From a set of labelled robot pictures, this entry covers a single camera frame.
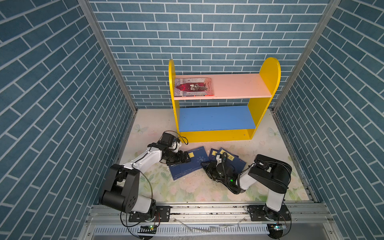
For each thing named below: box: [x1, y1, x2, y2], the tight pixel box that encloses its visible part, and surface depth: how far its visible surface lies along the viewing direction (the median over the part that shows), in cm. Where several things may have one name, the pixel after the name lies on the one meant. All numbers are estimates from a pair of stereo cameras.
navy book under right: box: [208, 148, 219, 162], surface depth 97 cm
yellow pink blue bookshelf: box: [168, 57, 281, 143], surface depth 80 cm
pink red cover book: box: [174, 77, 215, 97], surface depth 76 cm
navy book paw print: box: [168, 146, 210, 181], surface depth 91 cm
